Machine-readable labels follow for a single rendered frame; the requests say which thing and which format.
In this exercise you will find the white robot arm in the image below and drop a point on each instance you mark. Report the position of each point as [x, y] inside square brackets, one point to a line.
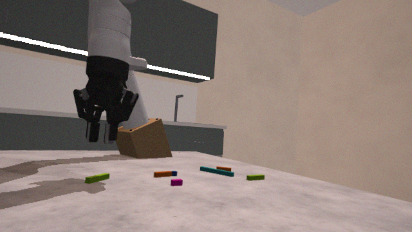
[109, 31]

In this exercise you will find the turquoise rod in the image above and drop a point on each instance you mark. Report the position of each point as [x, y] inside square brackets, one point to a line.
[217, 171]

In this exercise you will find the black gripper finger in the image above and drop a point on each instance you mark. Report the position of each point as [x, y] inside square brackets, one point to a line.
[85, 108]
[121, 111]

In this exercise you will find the lime green rod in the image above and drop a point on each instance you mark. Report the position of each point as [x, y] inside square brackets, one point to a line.
[96, 178]
[255, 177]

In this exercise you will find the small magenta block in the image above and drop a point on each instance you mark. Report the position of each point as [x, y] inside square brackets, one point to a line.
[176, 182]

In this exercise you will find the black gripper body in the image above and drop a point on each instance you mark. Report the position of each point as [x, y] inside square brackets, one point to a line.
[107, 71]

